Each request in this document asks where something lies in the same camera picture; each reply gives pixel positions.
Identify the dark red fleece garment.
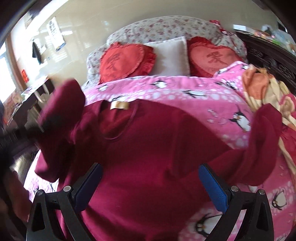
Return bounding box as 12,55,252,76
35,79,282,240

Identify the dark wooden desk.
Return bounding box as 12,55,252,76
9,76,55,127

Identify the pink penguin blanket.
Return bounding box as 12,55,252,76
32,62,295,240

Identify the left red heart pillow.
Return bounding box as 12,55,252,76
99,42,157,84

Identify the red heart pillow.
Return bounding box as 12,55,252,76
99,42,157,84
187,37,243,78

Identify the orange floral blanket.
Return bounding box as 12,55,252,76
242,65,295,177

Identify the dark wooden headboard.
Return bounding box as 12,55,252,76
235,31,296,94

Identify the floral bed sheet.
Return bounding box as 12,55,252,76
82,16,247,90

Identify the right red heart pillow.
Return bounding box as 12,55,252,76
187,37,243,78

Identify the white square pillow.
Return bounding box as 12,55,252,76
145,36,190,76

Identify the window with wooden frame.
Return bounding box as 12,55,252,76
0,43,16,103

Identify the wall calendar poster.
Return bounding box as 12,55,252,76
47,17,66,52

